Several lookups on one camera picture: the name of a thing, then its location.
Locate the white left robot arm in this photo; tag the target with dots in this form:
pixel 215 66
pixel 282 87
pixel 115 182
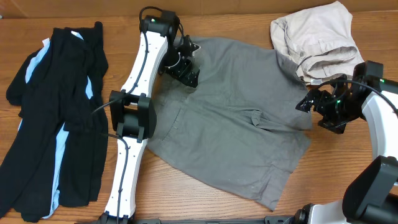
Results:
pixel 132 110

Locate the black garment with blue stripes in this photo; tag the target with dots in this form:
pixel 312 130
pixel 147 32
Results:
pixel 58 155

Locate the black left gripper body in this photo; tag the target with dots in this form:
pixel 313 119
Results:
pixel 173 62

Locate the beige folded shorts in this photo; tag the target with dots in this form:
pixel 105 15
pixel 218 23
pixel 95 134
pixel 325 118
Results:
pixel 319 41

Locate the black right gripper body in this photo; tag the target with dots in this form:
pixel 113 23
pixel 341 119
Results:
pixel 337 111

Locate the grey shorts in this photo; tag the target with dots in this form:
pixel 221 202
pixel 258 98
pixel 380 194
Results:
pixel 239 129

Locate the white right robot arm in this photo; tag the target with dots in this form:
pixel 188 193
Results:
pixel 368 199

